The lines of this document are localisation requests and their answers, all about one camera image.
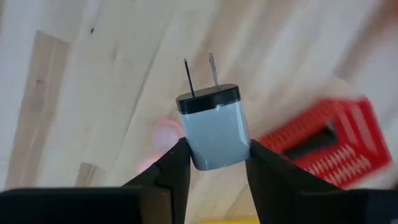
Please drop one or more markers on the grey and black wall charger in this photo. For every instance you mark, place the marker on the grey and black wall charger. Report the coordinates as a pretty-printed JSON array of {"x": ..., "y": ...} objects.
[{"x": 214, "y": 137}]

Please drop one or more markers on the yellow plastic basket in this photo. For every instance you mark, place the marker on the yellow plastic basket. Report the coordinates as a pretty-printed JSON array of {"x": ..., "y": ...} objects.
[{"x": 230, "y": 221}]

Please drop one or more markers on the pink-capped hourglass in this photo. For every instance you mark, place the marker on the pink-capped hourglass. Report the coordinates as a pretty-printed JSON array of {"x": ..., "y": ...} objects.
[{"x": 164, "y": 133}]

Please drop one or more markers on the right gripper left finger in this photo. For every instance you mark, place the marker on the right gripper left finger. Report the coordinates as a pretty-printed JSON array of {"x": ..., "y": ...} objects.
[{"x": 140, "y": 202}]

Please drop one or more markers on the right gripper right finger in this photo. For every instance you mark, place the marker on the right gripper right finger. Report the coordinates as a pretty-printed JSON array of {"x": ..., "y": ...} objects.
[{"x": 295, "y": 199}]

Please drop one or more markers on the red plastic basket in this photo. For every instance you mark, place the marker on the red plastic basket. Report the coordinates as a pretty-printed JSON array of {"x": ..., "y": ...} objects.
[{"x": 357, "y": 161}]

